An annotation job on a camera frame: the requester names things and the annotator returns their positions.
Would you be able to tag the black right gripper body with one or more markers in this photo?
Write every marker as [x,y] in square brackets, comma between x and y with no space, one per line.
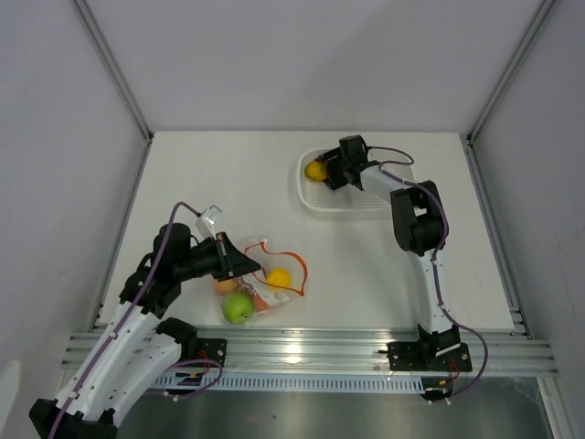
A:
[345,165]

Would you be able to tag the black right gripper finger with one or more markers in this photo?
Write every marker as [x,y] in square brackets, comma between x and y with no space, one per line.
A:
[339,179]
[330,160]

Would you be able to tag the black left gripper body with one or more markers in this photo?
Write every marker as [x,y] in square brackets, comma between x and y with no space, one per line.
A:
[201,262]

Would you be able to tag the green yellow mango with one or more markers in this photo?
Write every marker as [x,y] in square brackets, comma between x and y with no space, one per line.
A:
[315,171]

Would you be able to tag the orange with green leaf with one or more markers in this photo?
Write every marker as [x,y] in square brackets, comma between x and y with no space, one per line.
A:
[225,287]

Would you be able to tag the red grape bunch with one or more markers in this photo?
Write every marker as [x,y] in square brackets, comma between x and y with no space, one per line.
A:
[247,287]

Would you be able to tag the green apple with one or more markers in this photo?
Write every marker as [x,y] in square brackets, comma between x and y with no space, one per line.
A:
[237,307]

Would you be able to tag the red orange peach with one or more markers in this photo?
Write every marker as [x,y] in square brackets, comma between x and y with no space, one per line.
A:
[264,304]

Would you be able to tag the clear zip bag orange zipper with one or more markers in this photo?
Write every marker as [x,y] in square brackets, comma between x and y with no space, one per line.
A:
[258,250]

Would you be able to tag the yellow lemon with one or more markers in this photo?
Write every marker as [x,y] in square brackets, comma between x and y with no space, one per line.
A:
[279,278]

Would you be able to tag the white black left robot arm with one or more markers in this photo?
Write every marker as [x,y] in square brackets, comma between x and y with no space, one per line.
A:
[140,342]

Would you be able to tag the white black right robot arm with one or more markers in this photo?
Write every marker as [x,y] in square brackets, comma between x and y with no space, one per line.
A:
[420,229]

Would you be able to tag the white perforated plastic basket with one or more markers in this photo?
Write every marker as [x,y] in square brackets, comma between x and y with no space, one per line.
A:
[390,168]

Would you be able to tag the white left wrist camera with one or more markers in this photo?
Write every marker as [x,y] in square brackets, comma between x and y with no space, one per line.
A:
[207,222]

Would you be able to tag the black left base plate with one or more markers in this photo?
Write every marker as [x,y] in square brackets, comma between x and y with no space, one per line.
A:
[205,348]

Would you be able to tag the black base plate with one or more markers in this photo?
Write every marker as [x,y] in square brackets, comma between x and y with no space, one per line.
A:
[205,348]
[409,356]

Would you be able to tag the white slotted cable duct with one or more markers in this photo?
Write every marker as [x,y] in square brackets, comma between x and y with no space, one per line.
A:
[180,381]

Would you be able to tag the aluminium mounting rail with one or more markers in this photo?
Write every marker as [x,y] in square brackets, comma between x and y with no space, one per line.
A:
[339,351]

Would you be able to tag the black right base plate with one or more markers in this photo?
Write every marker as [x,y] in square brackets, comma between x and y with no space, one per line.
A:
[409,356]

